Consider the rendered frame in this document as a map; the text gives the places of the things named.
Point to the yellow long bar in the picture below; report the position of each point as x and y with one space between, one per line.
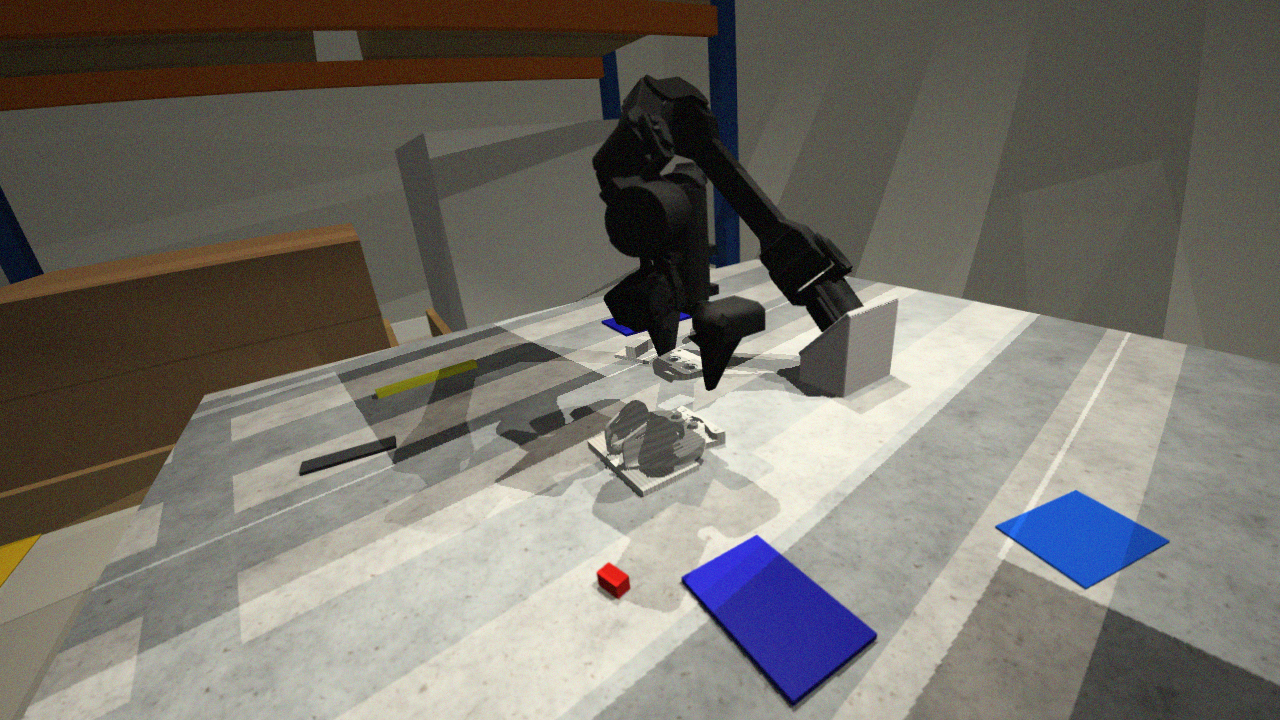
426 378

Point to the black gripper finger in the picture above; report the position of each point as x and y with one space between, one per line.
714 358
664 333

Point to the dark grey flat bar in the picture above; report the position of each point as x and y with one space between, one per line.
348 455

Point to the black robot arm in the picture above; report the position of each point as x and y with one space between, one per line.
647 211

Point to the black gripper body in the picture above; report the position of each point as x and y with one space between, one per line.
720 321

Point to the small red block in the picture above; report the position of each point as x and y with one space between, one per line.
614 581

